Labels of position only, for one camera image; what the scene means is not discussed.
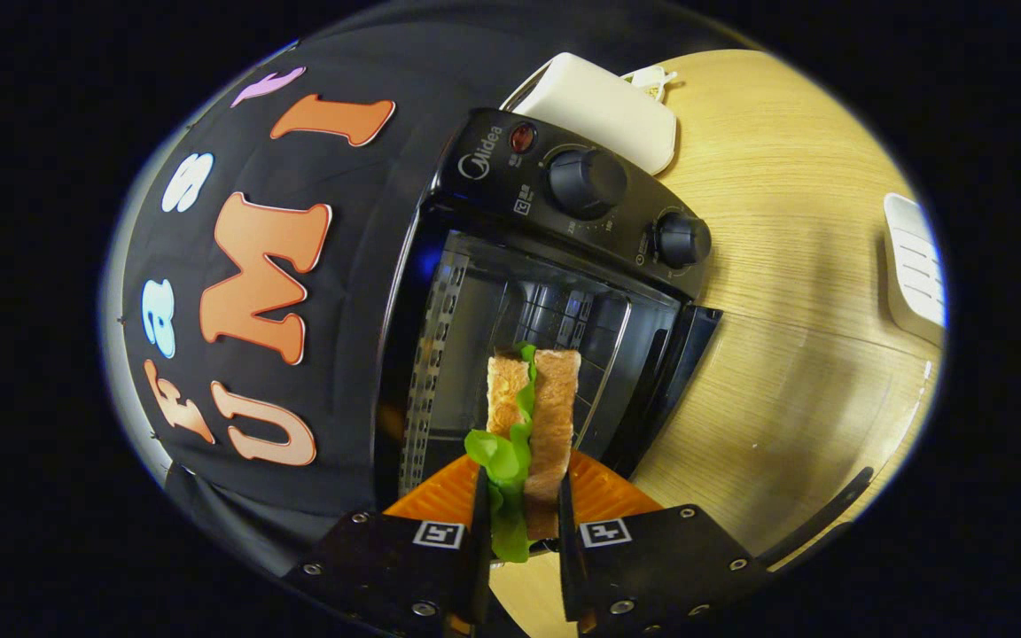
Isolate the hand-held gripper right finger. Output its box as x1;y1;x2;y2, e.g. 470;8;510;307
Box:
557;449;774;638

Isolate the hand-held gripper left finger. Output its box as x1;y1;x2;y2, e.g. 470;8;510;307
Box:
284;455;492;637

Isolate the lettuce toast sandwich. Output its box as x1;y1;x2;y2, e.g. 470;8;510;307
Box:
464;342;583;564

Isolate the black toaster oven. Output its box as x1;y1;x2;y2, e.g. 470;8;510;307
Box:
375;107;877;572

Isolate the white bread toaster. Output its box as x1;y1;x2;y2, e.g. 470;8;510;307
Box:
500;51;679;176

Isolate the white ridged tray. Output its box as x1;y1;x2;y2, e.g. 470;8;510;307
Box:
882;192;949;348

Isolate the white dish with beans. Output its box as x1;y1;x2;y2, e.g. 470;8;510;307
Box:
623;63;681;106

